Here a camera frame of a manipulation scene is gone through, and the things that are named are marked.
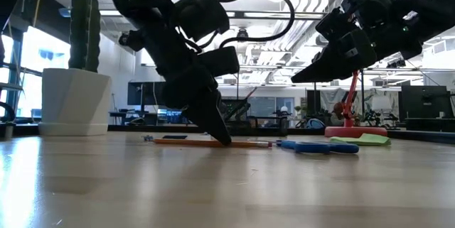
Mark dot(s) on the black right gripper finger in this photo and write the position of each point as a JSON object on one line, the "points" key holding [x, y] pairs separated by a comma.
{"points": [[320, 70]]}

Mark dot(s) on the small black monitor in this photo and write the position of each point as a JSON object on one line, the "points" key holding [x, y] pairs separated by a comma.
{"points": [[142, 93]]}

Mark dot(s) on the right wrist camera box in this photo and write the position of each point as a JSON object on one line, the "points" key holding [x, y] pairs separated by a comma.
{"points": [[336, 25]]}

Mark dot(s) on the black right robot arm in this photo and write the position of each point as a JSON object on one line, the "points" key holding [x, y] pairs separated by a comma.
{"points": [[426, 18]]}

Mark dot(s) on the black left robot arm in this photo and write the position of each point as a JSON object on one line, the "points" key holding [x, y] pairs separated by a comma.
{"points": [[142, 8]]}

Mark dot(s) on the green cactus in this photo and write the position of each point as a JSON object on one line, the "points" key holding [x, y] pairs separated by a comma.
{"points": [[84, 25]]}

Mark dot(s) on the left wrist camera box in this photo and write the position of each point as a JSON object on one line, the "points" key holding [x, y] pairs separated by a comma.
{"points": [[202, 11]]}

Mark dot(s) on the black mesh desk organizer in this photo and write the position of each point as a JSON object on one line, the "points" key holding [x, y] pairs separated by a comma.
{"points": [[256, 125]]}

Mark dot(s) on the red desk lamp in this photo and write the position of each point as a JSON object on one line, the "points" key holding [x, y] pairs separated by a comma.
{"points": [[355, 132]]}

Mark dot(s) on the green sticky note pad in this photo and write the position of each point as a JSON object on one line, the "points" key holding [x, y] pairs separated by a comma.
{"points": [[366, 139]]}

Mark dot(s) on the large black monitor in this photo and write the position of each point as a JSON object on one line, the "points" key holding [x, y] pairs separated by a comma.
{"points": [[423, 102]]}

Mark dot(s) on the round black ceiling camera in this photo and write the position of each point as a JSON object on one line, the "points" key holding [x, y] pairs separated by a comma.
{"points": [[242, 33], [125, 39]]}

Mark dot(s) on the person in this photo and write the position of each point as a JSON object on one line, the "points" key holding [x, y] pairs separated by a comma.
{"points": [[337, 112]]}

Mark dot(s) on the white faceted plant pot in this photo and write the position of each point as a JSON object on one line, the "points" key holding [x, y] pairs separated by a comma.
{"points": [[74, 103]]}

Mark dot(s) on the orange yellow pencil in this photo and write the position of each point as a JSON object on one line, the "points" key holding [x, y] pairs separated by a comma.
{"points": [[249, 144], [250, 94]]}

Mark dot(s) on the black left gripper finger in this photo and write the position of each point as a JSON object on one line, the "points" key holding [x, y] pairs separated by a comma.
{"points": [[217, 121], [195, 112]]}

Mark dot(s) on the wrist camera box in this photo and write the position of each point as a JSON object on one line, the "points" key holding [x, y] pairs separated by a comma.
{"points": [[336, 25], [202, 11]]}

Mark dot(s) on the blue round ceiling lamp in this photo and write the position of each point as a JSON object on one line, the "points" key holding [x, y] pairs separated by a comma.
{"points": [[64, 12]]}

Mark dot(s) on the dark blue block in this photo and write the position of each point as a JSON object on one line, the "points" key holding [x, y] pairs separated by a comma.
{"points": [[174, 137]]}

